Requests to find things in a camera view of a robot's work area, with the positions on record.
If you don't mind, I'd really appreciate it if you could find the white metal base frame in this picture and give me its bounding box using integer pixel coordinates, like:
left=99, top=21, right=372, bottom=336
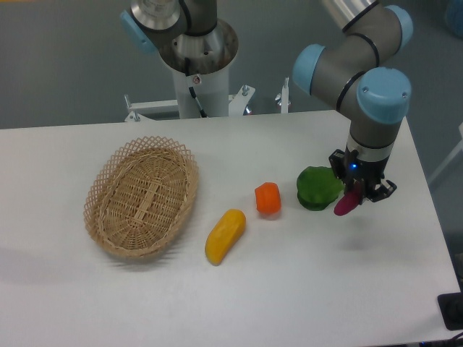
left=123, top=76, right=292, bottom=122

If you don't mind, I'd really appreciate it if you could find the orange toy pepper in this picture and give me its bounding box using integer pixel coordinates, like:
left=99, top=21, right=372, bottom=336
left=255, top=182, right=281, bottom=215

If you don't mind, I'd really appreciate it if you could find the green toy vegetable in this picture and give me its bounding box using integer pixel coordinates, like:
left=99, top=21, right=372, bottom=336
left=297, top=166, right=344, bottom=211

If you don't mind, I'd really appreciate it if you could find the black device at table edge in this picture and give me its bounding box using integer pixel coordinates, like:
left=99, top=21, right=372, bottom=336
left=437, top=292, right=462, bottom=331

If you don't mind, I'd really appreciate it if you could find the white frame at right edge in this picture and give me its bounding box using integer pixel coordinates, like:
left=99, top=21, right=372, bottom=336
left=428, top=123, right=463, bottom=186

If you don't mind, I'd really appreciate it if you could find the woven wicker basket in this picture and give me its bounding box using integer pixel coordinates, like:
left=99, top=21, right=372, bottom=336
left=83, top=137, right=199, bottom=260

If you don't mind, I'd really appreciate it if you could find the black cable on pedestal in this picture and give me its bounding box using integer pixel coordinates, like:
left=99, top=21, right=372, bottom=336
left=184, top=56, right=210, bottom=119

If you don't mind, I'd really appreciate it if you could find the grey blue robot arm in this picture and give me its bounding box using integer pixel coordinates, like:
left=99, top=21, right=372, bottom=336
left=120, top=1, right=413, bottom=202

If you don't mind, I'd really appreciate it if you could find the purple sweet potato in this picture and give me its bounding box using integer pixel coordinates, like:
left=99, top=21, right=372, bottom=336
left=334, top=190, right=361, bottom=216

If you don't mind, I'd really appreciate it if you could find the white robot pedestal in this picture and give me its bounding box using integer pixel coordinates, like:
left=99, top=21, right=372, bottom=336
left=161, top=20, right=239, bottom=119

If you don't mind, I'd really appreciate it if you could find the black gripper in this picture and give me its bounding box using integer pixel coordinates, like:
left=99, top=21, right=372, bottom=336
left=328, top=149, right=397, bottom=202

